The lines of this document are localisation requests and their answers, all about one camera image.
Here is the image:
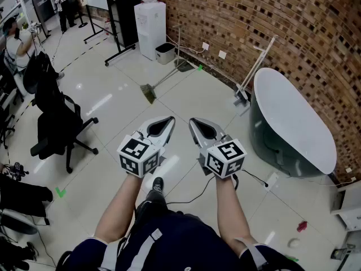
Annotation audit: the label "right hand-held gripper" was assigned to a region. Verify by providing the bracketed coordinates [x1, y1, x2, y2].
[188, 117, 248, 180]

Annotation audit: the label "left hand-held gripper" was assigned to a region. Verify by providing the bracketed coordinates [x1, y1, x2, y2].
[117, 115, 176, 179]

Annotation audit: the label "grey broom with olive bristles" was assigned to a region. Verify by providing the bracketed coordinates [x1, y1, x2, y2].
[139, 59, 190, 105]

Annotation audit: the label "person's left forearm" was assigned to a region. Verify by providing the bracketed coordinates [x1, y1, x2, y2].
[94, 172, 143, 244]

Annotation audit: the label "person's right forearm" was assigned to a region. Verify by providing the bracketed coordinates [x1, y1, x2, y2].
[215, 175, 259, 256]

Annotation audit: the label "person's left black shoe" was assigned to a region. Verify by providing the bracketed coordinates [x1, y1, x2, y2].
[152, 176, 165, 194]

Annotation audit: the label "person's black trousers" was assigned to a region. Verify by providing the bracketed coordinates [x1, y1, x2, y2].
[134, 189, 170, 218]

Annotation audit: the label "white power strip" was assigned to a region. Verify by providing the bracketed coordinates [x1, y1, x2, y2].
[263, 172, 280, 193]

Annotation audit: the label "small white trash bin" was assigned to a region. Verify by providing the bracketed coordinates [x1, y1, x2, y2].
[155, 42, 177, 65]

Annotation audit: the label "white and green bathtub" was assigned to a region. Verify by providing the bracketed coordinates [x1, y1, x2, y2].
[249, 67, 338, 178]

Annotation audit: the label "black office chair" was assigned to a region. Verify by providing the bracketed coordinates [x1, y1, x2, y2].
[23, 51, 100, 174]

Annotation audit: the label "white water dispenser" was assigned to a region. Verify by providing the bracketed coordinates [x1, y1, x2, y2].
[133, 1, 167, 62]

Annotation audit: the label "grey chest harness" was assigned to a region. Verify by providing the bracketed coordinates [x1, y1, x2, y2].
[101, 227, 269, 271]

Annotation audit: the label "person's dark shirt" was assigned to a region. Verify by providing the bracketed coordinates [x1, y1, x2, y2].
[56, 207, 307, 271]

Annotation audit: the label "black rolling panel rack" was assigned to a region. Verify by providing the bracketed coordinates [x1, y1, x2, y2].
[104, 0, 139, 67]

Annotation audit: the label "black stanchion pole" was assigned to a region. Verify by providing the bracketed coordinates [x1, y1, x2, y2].
[73, 0, 89, 29]

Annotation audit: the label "black bag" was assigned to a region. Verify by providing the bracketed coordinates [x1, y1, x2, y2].
[0, 173, 54, 218]

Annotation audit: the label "white machine cabinet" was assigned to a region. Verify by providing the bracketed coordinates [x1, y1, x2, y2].
[329, 180, 361, 233]

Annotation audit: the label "grey floor equipment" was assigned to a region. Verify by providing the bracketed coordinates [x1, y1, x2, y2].
[331, 232, 361, 271]

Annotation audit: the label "black power cable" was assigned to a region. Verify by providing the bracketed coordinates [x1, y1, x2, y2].
[165, 168, 269, 205]

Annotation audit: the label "grey long-handled dustpan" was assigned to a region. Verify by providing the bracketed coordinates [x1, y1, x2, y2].
[171, 24, 196, 73]

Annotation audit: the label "white wall cable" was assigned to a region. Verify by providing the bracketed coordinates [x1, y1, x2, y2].
[165, 34, 204, 54]

